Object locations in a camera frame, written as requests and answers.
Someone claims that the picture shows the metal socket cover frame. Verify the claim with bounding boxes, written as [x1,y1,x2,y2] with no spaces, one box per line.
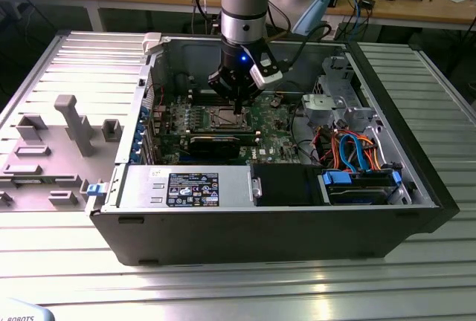
[212,107,249,129]

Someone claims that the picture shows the CPU socket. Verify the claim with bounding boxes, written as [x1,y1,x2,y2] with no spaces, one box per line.
[208,106,254,132]

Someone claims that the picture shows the RAM slot white clips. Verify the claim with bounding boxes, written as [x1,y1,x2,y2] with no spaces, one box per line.
[181,130,261,137]

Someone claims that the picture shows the black cylindrical case part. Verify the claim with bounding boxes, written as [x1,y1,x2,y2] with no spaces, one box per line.
[174,71,197,95]

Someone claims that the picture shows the pale grey case latch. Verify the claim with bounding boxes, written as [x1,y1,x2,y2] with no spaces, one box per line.
[142,32,165,55]

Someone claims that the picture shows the green motherboard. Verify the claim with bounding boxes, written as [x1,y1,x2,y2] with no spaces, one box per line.
[148,92,303,165]

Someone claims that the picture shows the black graphics card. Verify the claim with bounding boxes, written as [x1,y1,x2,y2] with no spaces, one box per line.
[188,134,242,161]

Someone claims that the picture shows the metal optical bay cage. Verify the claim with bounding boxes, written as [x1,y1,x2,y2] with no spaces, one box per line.
[314,55,360,100]

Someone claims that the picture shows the grey power supply unit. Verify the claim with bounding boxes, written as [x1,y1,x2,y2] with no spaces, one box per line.
[118,164,254,211]

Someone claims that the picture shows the hard disk in blue carrier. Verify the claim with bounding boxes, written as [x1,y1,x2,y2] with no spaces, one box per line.
[318,169,403,206]

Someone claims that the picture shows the open black PC case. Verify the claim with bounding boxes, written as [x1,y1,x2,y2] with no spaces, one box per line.
[88,30,460,267]

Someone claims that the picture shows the grey parts rack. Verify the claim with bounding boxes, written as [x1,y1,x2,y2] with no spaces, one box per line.
[0,94,124,213]

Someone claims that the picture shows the pale blue teach pendant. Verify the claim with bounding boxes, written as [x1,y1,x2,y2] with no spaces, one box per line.
[0,296,57,321]

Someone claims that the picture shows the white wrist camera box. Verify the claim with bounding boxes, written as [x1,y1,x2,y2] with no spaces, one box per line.
[248,44,290,90]

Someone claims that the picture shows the thin black looped cable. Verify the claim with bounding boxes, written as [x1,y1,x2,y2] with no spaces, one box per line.
[274,80,309,96]

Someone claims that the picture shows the black camera cable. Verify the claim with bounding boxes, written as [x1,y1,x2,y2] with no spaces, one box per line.
[281,25,334,74]

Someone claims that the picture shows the grey metal drive bracket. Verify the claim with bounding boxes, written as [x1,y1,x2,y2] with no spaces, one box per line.
[300,93,376,129]

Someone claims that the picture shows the red orange wire bundle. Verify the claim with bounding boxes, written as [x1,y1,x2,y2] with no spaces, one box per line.
[315,129,340,169]

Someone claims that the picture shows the blue network cable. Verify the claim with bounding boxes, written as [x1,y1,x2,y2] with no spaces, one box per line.
[353,0,367,38]

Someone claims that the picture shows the blue flat data wire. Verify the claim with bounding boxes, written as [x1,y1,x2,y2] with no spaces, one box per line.
[337,133,370,173]

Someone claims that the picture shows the orange power wire bundle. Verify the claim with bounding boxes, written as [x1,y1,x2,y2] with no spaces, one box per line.
[362,135,384,172]

